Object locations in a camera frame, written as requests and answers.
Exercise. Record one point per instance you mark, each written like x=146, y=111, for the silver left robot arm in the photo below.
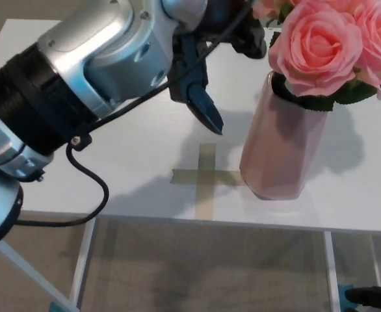
x=106, y=55

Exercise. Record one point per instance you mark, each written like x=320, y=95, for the pink artificial rose bouquet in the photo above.
x=317, y=42

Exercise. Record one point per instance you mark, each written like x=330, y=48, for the thin white table leg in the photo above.
x=376, y=260

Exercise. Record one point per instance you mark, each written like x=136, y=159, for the blue floor tape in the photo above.
x=344, y=299

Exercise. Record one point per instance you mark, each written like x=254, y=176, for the short tan tape strip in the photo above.
x=190, y=177

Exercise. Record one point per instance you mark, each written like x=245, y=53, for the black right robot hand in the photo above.
x=372, y=297

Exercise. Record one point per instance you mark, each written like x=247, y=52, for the long tan tape strip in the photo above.
x=206, y=201

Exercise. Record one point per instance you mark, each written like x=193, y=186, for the pink faceted ceramic vase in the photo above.
x=275, y=156

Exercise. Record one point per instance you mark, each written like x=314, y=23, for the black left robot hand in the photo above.
x=203, y=100

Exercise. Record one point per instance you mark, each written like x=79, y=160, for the light blue metal frame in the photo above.
x=37, y=279

